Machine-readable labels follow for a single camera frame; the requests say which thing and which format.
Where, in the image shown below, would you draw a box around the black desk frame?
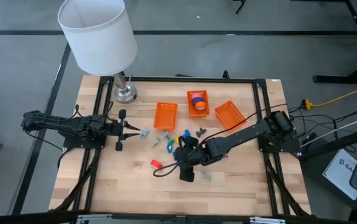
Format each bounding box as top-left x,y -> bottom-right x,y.
312,0 -> 357,85

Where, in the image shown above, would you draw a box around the white printed box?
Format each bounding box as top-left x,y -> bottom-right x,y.
322,148 -> 357,200

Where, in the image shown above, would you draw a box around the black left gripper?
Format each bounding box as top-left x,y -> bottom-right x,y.
103,108 -> 141,152

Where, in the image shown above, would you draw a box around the orange plastic mesh basket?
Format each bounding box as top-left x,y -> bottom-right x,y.
214,100 -> 248,130
187,90 -> 211,118
153,101 -> 179,131

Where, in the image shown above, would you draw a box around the yellow extension cord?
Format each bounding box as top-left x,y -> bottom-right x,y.
301,80 -> 357,110

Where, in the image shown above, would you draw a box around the black stand leg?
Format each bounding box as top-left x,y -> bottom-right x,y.
233,0 -> 248,15

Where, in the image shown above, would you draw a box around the red tape roll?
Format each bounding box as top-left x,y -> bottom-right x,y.
149,159 -> 164,170

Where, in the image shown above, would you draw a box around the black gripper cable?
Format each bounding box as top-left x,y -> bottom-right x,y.
152,103 -> 288,178
24,104 -> 116,152

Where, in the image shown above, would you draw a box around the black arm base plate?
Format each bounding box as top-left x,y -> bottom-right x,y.
257,129 -> 302,154
62,134 -> 108,149

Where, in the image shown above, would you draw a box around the silver frame bracket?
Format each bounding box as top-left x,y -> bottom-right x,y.
76,213 -> 113,224
249,216 -> 287,224

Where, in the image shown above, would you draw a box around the black frame crossbeam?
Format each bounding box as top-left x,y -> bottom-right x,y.
0,210 -> 357,224

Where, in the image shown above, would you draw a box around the white cable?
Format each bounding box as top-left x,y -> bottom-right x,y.
299,112 -> 357,147

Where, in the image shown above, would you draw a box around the black desk foot bar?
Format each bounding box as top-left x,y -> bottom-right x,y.
299,126 -> 357,161

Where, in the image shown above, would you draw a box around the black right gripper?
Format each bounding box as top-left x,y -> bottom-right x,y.
174,136 -> 212,184

